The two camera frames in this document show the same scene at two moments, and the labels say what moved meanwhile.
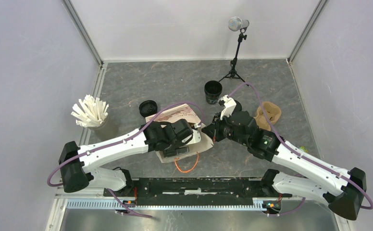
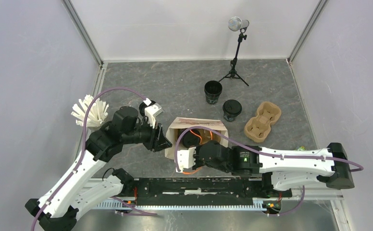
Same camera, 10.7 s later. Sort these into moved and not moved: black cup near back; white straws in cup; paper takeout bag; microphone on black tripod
Moved: paper takeout bag
Not moved: microphone on black tripod; white straws in cup; black cup near back
